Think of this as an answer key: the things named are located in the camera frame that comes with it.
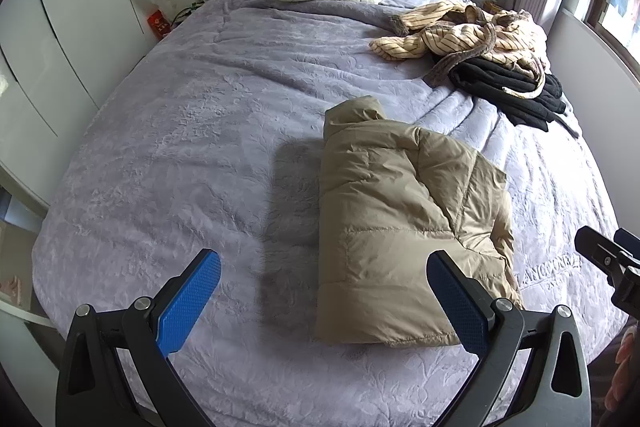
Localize cream striped robe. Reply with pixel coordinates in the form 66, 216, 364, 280
370, 0, 548, 100

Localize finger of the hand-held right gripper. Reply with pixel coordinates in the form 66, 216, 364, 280
575, 227, 627, 289
614, 228, 640, 259

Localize person's right hand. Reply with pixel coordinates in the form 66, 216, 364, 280
602, 327, 640, 415

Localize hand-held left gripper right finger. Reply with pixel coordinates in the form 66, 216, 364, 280
427, 249, 592, 427

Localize beige puffer jacket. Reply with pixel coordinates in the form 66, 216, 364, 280
314, 96, 526, 349

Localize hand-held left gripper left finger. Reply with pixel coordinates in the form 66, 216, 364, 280
55, 248, 222, 427

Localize folded black clothes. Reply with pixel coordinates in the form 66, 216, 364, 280
447, 57, 568, 132

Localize white wardrobe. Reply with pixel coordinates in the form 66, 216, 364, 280
0, 0, 156, 208

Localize lavender plush bed blanket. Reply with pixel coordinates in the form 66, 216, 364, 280
31, 0, 631, 427

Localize red box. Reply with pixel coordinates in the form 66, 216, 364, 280
147, 9, 173, 40

